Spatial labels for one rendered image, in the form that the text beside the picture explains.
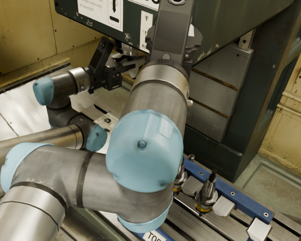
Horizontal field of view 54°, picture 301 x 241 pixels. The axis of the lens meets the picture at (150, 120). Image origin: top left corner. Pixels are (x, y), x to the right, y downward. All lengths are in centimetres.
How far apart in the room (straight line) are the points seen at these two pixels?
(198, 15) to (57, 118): 53
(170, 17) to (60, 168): 24
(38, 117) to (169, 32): 158
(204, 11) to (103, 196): 39
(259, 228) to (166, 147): 65
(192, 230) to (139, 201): 86
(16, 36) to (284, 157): 174
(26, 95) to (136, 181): 175
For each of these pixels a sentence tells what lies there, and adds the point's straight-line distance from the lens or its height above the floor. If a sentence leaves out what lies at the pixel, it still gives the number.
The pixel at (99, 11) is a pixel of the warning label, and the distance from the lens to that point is 75.
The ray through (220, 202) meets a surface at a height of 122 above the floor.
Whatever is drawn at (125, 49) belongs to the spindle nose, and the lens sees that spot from 92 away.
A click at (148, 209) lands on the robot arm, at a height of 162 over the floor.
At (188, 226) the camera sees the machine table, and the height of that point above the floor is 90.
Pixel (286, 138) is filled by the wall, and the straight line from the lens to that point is 187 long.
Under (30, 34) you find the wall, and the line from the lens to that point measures 198.
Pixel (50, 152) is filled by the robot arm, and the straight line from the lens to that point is 40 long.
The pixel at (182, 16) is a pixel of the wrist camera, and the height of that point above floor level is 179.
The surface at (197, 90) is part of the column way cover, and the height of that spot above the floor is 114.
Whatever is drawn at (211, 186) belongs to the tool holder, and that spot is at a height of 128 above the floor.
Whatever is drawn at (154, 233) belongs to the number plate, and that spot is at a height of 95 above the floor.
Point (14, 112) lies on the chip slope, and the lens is 194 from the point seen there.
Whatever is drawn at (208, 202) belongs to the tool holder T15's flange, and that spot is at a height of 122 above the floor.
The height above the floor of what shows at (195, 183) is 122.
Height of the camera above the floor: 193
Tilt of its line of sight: 40 degrees down
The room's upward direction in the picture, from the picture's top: 5 degrees clockwise
